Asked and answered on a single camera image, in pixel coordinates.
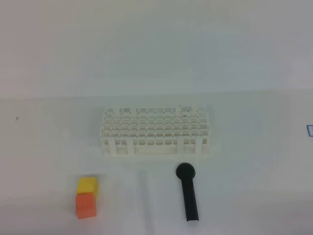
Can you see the clear glass test tube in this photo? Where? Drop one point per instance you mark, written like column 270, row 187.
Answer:
column 145, row 196

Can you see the blue outlined label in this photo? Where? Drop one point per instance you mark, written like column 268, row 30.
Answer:
column 310, row 130

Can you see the white test tube rack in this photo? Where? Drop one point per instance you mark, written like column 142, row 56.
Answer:
column 135, row 131

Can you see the yellow foam cube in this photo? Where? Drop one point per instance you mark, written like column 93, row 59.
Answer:
column 88, row 185

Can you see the orange foam cube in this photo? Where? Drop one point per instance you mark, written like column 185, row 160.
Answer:
column 85, row 205

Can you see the black round-headed cylinder tool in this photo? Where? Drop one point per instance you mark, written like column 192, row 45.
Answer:
column 186, row 173

